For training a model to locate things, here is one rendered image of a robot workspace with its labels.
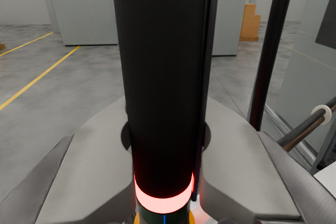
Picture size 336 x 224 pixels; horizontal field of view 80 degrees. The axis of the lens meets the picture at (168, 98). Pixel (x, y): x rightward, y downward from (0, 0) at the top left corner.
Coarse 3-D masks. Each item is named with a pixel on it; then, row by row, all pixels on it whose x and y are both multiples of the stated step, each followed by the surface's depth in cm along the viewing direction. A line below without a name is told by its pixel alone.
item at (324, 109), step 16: (272, 0) 12; (288, 0) 12; (272, 16) 12; (272, 32) 13; (272, 48) 13; (272, 64) 14; (256, 80) 15; (256, 96) 15; (256, 112) 16; (320, 112) 30; (256, 128) 17; (304, 128) 27
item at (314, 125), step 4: (332, 108) 33; (332, 112) 33; (316, 120) 30; (320, 120) 30; (312, 124) 29; (316, 124) 29; (308, 128) 28; (312, 128) 29; (304, 132) 27; (308, 132) 28; (300, 136) 27; (304, 136) 27; (292, 140) 26; (296, 140) 26; (300, 140) 27; (288, 144) 25; (292, 144) 25; (296, 144) 26; (284, 148) 25; (288, 148) 25; (292, 148) 26
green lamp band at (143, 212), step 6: (138, 204) 12; (186, 204) 11; (144, 210) 11; (180, 210) 11; (186, 210) 12; (144, 216) 12; (150, 216) 11; (156, 216) 11; (162, 216) 11; (168, 216) 11; (174, 216) 11; (180, 216) 11; (150, 222) 11; (156, 222) 11; (162, 222) 11; (168, 222) 11; (174, 222) 11
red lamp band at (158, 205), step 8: (136, 192) 11; (184, 192) 11; (144, 200) 11; (152, 200) 10; (160, 200) 10; (168, 200) 10; (176, 200) 11; (184, 200) 11; (152, 208) 11; (160, 208) 11; (168, 208) 11; (176, 208) 11
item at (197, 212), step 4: (196, 208) 18; (200, 208) 18; (192, 212) 17; (196, 212) 17; (200, 212) 17; (204, 212) 17; (196, 216) 17; (200, 216) 17; (204, 216) 17; (208, 216) 17; (196, 220) 17; (200, 220) 17; (204, 220) 17
